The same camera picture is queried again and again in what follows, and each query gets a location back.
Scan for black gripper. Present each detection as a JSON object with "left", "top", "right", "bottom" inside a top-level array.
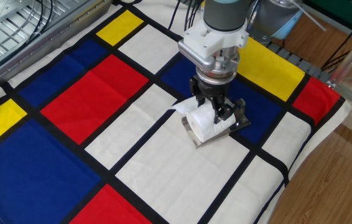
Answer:
[{"left": 189, "top": 76, "right": 236, "bottom": 124}]

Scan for white toilet paper roll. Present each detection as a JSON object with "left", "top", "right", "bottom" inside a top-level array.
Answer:
[{"left": 170, "top": 96, "right": 236, "bottom": 142}]

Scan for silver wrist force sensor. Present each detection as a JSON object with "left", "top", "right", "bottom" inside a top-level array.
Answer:
[{"left": 194, "top": 49, "right": 241, "bottom": 85}]

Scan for colour block grid tablecloth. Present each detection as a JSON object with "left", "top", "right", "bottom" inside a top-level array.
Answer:
[{"left": 0, "top": 0, "right": 352, "bottom": 224}]

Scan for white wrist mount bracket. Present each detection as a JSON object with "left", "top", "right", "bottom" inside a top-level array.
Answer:
[{"left": 177, "top": 18, "right": 250, "bottom": 68}]

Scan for black floor cables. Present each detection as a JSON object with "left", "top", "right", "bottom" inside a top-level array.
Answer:
[{"left": 320, "top": 29, "right": 352, "bottom": 73}]

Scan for aluminium table edge rail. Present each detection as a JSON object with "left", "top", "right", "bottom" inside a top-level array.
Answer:
[{"left": 0, "top": 0, "right": 114, "bottom": 100}]

